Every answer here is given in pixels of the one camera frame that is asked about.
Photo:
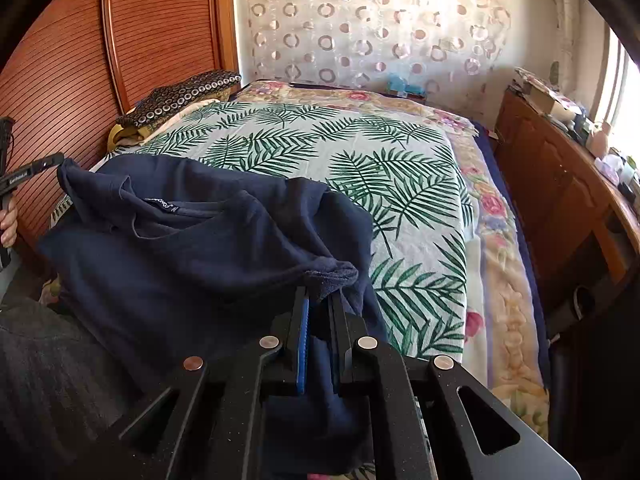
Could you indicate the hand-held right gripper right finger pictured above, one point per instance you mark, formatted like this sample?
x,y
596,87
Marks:
x,y
345,350

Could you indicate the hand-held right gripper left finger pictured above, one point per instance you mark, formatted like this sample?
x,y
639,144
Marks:
x,y
301,340

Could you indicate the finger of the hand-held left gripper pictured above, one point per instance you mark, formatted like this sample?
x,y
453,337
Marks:
x,y
47,162

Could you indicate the navy blue printed t-shirt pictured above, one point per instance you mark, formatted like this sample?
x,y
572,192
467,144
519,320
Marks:
x,y
200,260

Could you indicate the person's left hand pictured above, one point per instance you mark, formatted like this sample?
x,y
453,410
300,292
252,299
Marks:
x,y
9,227

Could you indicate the yellow cloth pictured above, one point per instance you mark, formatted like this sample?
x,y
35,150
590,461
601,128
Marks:
x,y
125,132

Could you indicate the dark circle patterned cloth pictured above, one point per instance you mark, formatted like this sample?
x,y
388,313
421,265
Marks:
x,y
190,92

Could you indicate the wooden slatted wardrobe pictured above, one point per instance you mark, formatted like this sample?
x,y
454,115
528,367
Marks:
x,y
150,35

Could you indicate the floral bedspread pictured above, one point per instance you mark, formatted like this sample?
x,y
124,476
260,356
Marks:
x,y
510,310

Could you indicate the palm leaf print sheet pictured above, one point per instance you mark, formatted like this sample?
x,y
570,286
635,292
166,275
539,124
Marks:
x,y
350,160

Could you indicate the navy blue bed sheet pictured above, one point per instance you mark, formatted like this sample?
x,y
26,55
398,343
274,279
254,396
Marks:
x,y
537,300

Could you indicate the black trash bin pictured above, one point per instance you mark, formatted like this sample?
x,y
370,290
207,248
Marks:
x,y
575,310

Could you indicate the teal box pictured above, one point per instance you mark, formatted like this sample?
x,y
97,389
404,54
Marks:
x,y
400,85

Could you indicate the wooden cabinet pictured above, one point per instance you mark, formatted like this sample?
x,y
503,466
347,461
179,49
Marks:
x,y
550,170

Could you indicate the cardboard box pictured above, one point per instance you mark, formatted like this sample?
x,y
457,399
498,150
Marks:
x,y
547,100

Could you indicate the circle patterned sheer curtain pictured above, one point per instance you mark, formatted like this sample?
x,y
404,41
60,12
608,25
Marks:
x,y
375,25

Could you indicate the pink thermos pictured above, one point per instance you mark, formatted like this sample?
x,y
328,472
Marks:
x,y
600,140

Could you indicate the pink floral fabric pile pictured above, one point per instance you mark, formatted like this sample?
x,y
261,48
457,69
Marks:
x,y
535,77

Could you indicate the window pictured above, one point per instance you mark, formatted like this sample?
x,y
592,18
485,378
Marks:
x,y
625,90

